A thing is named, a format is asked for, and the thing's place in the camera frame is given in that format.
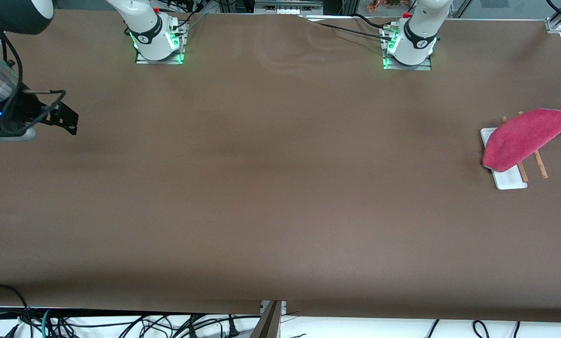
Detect grey box with white plugs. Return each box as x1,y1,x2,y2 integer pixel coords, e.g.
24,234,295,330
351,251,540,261
254,0,324,15

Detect orange items behind table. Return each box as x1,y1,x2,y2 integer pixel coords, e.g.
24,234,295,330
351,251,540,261
367,0,416,13

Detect wooden table brace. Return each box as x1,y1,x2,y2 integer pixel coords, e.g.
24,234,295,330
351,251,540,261
250,300,282,338

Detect black looped floor cable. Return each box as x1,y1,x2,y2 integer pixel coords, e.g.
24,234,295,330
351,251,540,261
0,284,31,338

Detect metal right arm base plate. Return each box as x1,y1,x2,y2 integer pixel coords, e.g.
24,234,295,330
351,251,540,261
135,20,187,65

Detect grey and pink towel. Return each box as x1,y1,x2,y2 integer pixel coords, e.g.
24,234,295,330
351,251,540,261
482,108,561,173

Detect white rack base plate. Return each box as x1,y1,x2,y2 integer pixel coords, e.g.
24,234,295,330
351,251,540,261
480,128,528,190

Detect black cable on table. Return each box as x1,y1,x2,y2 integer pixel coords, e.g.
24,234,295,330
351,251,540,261
304,13,399,42

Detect tangled black floor cables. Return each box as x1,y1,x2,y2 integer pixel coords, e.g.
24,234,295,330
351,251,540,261
0,314,262,338

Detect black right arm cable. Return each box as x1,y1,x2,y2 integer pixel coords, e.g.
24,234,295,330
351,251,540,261
0,28,68,128

